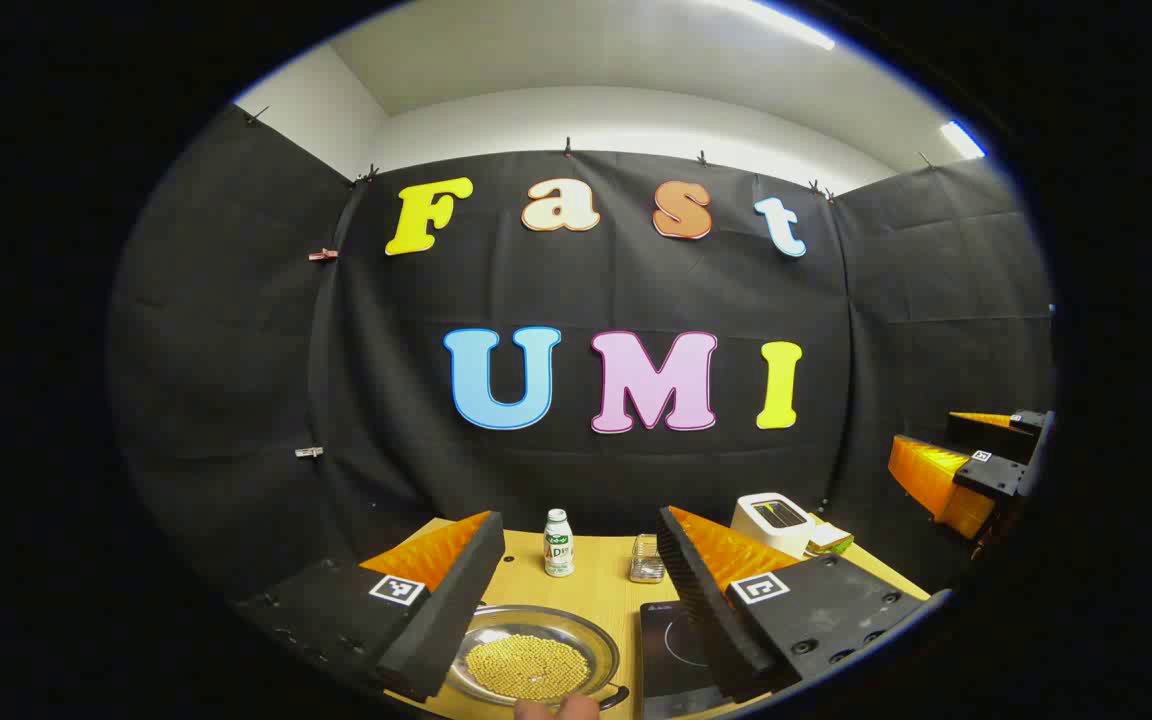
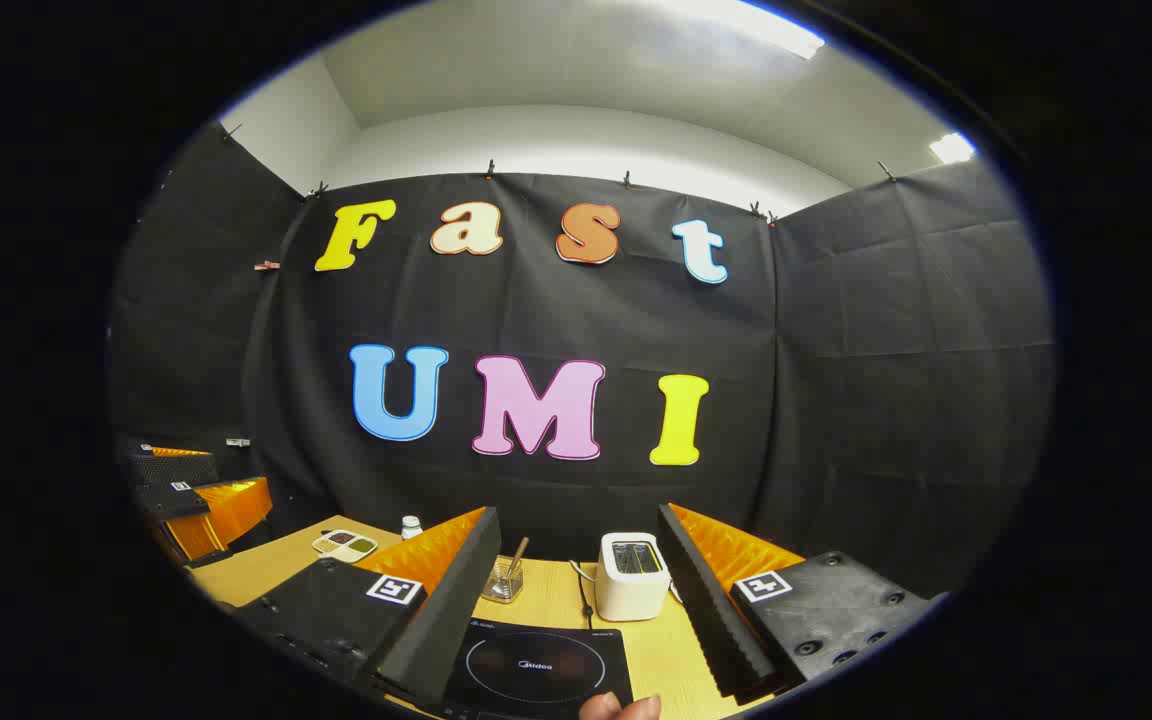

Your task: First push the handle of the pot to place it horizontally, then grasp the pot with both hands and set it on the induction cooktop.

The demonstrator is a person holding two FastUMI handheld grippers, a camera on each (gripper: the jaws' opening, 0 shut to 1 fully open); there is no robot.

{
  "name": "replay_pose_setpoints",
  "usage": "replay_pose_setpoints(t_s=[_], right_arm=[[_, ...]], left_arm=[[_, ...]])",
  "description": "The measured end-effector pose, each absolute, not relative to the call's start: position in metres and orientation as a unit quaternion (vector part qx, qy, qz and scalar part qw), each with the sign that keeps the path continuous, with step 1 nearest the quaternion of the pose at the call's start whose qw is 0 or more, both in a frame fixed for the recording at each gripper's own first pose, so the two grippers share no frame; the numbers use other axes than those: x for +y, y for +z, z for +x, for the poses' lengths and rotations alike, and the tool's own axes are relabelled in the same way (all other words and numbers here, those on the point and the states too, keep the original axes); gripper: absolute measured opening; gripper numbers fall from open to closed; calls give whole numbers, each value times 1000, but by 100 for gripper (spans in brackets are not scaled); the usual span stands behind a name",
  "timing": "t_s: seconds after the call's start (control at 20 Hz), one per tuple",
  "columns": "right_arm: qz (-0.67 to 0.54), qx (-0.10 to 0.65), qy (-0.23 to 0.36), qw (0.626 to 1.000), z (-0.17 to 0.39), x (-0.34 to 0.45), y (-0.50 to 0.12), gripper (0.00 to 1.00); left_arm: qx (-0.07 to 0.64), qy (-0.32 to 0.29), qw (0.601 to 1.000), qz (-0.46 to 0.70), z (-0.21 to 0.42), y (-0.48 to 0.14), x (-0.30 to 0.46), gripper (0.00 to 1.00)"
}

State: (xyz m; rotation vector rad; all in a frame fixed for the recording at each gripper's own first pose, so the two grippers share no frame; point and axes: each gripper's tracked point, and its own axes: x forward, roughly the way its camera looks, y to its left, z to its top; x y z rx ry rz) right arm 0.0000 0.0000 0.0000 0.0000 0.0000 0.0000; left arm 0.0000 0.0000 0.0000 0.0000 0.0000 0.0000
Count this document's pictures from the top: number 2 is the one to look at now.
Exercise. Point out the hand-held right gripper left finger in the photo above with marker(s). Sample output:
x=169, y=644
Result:
x=436, y=620

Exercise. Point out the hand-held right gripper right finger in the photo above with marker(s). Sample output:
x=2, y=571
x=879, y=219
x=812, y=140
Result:
x=706, y=610

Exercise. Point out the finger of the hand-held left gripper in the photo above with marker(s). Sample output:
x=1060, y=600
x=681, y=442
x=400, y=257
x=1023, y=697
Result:
x=221, y=515
x=176, y=470

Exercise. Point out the black induction cooktop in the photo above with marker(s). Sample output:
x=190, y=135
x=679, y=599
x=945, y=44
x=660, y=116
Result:
x=536, y=665

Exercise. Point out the white toaster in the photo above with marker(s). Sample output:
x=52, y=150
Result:
x=631, y=590

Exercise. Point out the white drink bottle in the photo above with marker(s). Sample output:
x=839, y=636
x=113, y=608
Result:
x=412, y=527

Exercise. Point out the wooden spoon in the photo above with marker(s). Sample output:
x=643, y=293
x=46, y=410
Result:
x=519, y=552

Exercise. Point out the white divided bean dish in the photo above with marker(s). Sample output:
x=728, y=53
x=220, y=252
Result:
x=344, y=545

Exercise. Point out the black backdrop cloth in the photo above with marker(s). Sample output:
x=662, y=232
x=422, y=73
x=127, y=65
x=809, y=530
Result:
x=556, y=320

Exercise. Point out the row of black backdrop clips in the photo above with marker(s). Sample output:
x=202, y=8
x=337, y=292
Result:
x=489, y=168

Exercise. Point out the small ceiling light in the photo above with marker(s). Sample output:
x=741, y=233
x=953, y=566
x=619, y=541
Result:
x=952, y=148

